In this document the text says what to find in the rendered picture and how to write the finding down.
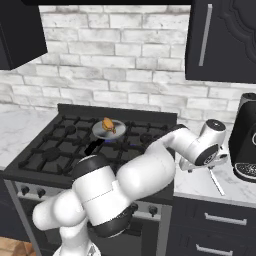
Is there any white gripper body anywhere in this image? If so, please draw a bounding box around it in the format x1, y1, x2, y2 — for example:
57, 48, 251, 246
179, 146, 230, 173

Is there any browned chicken piece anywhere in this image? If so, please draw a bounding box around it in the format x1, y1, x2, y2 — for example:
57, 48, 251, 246
101, 116, 117, 134

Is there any black coffee machine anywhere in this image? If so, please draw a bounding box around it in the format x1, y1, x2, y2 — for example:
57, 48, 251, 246
228, 92, 256, 184

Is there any black drawer front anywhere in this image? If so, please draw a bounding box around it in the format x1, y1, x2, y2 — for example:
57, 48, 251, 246
165, 233, 256, 256
170, 196, 256, 242

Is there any black oven door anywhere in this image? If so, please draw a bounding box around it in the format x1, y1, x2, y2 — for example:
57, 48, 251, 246
20, 198, 161, 256

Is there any grey frying pan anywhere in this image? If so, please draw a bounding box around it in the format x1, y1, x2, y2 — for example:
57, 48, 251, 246
83, 119, 128, 157

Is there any black gas hob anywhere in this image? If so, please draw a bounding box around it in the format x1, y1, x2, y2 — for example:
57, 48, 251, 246
1, 103, 179, 205

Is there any black range hood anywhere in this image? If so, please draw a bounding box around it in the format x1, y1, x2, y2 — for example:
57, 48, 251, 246
21, 0, 193, 6

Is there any black base cupboard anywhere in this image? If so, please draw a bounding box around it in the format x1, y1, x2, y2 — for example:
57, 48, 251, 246
0, 171, 32, 243

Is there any grey drawer handle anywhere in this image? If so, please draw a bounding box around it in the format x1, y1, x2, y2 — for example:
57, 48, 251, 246
195, 243, 234, 256
203, 212, 249, 227

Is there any black wall cupboard door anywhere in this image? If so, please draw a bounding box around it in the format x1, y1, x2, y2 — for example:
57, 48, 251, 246
184, 0, 256, 85

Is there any grey cupboard door handle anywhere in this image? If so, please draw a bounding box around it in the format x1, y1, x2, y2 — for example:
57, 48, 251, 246
198, 3, 214, 67

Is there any black wall cupboard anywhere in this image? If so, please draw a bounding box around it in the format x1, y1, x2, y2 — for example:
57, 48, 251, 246
0, 0, 49, 71

